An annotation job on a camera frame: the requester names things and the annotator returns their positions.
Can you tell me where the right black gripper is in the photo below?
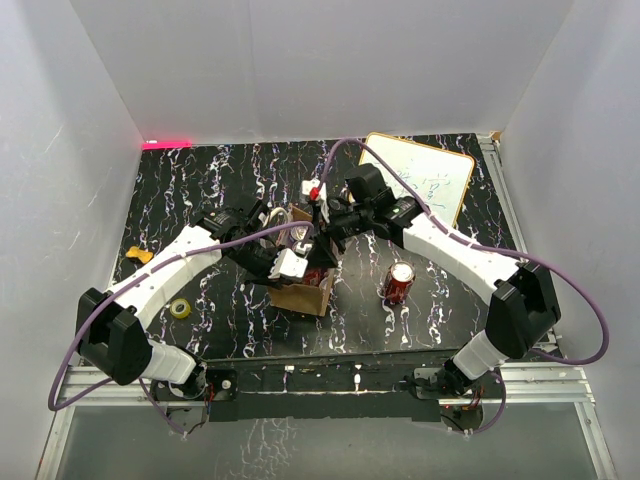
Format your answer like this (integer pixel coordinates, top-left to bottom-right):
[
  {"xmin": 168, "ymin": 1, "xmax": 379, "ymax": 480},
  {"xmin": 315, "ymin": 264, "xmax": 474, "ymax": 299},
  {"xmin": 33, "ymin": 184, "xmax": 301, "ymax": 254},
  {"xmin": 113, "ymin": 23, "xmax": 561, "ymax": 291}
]
[{"xmin": 302, "ymin": 202, "xmax": 373, "ymax": 268}]

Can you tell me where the purple soda can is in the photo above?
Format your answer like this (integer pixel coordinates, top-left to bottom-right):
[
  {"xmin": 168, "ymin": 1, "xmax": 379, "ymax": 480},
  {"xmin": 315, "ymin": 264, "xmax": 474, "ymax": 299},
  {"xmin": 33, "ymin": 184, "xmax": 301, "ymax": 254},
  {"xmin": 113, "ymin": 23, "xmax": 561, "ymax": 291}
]
[{"xmin": 290, "ymin": 226, "xmax": 308, "ymax": 242}]

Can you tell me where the brown canvas tote bag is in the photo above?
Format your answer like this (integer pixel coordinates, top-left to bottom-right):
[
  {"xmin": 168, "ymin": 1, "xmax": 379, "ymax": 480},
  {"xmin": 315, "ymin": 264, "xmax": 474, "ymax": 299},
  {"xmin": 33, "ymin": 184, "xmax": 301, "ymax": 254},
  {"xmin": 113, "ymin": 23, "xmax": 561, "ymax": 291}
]
[{"xmin": 267, "ymin": 204, "xmax": 335, "ymax": 317}]

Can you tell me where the red soda can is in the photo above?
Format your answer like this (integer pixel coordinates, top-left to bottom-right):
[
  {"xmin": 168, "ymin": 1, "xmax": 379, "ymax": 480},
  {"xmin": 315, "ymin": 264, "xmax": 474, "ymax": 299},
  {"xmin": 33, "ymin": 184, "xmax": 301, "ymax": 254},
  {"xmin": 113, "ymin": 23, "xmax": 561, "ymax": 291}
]
[
  {"xmin": 302, "ymin": 267, "xmax": 328, "ymax": 287},
  {"xmin": 382, "ymin": 261, "xmax": 416, "ymax": 304}
]

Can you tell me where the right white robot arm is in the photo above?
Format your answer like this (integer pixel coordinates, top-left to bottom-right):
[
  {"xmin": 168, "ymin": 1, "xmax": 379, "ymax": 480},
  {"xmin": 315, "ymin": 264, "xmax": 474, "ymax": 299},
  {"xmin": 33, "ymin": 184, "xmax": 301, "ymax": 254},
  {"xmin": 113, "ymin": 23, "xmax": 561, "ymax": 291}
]
[{"xmin": 301, "ymin": 163, "xmax": 561, "ymax": 397}]

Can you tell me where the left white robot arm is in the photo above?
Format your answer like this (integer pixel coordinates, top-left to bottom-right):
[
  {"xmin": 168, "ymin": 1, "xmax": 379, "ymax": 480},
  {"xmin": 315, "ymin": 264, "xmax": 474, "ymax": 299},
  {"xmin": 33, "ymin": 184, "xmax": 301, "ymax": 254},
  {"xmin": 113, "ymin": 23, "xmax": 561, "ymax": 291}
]
[{"xmin": 76, "ymin": 195, "xmax": 275, "ymax": 399}]

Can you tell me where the red soda can front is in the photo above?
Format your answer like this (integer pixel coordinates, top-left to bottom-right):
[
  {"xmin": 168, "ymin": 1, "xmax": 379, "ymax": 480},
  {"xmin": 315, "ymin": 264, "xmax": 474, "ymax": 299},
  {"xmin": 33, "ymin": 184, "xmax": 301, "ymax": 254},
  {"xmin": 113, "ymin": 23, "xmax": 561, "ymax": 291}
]
[{"xmin": 382, "ymin": 261, "xmax": 416, "ymax": 304}]

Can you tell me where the yellow tape roll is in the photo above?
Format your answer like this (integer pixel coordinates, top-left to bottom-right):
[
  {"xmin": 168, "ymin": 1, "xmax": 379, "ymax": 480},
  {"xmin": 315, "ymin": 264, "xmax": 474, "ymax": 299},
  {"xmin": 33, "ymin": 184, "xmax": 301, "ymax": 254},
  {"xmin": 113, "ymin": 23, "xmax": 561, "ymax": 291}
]
[{"xmin": 169, "ymin": 298, "xmax": 191, "ymax": 319}]

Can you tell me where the small orange object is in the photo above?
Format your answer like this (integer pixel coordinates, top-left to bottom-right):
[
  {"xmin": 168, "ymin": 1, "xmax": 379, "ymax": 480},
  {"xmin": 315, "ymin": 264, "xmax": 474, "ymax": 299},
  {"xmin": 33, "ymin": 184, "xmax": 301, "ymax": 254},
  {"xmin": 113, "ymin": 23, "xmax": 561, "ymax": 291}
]
[{"xmin": 125, "ymin": 246, "xmax": 154, "ymax": 265}]

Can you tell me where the small whiteboard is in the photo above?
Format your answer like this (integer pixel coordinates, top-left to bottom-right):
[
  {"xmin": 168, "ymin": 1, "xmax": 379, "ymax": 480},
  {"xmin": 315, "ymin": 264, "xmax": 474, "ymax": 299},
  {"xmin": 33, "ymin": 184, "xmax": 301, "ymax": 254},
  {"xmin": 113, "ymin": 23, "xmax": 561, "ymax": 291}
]
[{"xmin": 365, "ymin": 133, "xmax": 475, "ymax": 226}]

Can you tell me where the pink marker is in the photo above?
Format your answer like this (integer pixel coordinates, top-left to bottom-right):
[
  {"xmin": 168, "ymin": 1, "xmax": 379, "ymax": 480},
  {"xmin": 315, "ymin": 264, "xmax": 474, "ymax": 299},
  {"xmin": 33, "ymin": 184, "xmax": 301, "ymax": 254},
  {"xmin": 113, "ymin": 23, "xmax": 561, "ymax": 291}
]
[{"xmin": 142, "ymin": 141, "xmax": 193, "ymax": 151}]

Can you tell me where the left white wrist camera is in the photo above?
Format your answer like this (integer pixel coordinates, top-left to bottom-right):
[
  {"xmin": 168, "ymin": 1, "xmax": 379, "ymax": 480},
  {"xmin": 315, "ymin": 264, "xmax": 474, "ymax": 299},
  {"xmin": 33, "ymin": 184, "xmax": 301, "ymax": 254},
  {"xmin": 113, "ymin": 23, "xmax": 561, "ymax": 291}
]
[{"xmin": 267, "ymin": 246, "xmax": 309, "ymax": 282}]

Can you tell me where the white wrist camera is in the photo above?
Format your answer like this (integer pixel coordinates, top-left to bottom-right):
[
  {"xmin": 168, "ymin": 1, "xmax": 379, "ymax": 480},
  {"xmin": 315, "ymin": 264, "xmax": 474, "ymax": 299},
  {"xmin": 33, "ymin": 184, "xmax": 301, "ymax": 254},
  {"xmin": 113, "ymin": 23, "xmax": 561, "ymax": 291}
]
[
  {"xmin": 300, "ymin": 179, "xmax": 329, "ymax": 222},
  {"xmin": 267, "ymin": 246, "xmax": 309, "ymax": 282}
]

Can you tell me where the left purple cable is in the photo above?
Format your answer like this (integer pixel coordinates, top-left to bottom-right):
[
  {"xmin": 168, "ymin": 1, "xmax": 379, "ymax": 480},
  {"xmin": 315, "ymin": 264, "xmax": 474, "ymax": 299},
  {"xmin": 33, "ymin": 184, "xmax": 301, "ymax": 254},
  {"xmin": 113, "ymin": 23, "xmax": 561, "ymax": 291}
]
[{"xmin": 47, "ymin": 221, "xmax": 316, "ymax": 441}]

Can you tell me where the purple cable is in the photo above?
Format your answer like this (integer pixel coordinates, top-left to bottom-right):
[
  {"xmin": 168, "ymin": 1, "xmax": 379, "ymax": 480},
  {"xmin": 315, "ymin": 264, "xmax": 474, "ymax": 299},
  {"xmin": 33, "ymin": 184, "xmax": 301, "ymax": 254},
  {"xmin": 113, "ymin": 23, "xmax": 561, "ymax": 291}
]
[
  {"xmin": 47, "ymin": 221, "xmax": 316, "ymax": 441},
  {"xmin": 319, "ymin": 138, "xmax": 611, "ymax": 366}
]

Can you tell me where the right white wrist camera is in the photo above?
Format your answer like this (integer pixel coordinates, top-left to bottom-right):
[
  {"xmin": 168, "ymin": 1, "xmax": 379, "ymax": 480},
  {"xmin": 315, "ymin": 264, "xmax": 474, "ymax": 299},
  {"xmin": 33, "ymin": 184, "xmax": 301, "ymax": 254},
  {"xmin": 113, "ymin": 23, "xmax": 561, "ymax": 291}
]
[{"xmin": 300, "ymin": 179, "xmax": 329, "ymax": 222}]

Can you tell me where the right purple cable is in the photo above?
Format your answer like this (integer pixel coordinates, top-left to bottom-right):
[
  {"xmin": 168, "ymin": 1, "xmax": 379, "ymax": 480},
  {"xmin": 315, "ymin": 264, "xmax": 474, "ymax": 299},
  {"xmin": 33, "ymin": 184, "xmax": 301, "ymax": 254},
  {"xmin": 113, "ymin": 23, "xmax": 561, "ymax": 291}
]
[{"xmin": 319, "ymin": 138, "xmax": 611, "ymax": 366}]

